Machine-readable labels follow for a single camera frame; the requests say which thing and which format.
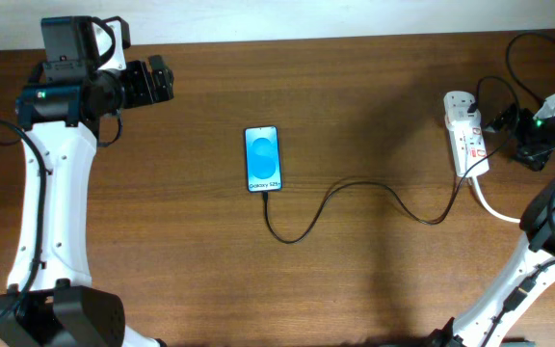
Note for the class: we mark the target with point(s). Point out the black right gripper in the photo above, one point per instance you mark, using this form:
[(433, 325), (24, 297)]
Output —
[(507, 119)]

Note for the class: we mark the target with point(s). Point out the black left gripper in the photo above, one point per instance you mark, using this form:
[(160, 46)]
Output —
[(144, 93)]

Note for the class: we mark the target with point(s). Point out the blue Samsung smartphone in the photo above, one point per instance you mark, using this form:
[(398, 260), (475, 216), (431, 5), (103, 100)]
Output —
[(262, 159)]

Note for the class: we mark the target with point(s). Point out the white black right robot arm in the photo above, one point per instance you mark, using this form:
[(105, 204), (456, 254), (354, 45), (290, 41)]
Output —
[(529, 272)]

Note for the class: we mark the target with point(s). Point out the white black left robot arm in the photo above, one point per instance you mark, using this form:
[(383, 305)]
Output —
[(49, 298)]

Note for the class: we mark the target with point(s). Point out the white charger adapter plug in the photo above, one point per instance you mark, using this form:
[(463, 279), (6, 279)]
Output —
[(459, 117)]

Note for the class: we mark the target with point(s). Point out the white power strip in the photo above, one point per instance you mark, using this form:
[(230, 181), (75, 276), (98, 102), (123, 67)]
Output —
[(468, 145)]

